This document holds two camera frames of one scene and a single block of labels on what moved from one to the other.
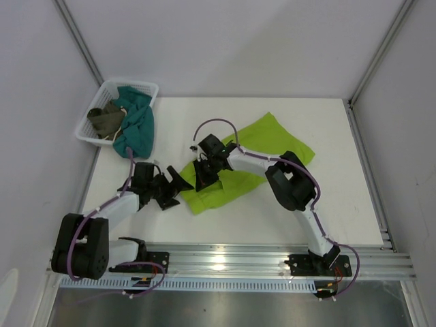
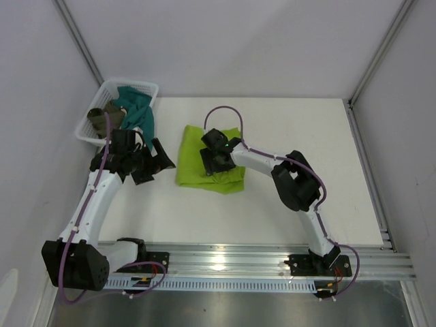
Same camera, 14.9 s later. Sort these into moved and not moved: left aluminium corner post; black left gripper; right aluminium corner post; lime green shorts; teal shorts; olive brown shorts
Moved: black left gripper; lime green shorts
Not moved: left aluminium corner post; right aluminium corner post; olive brown shorts; teal shorts
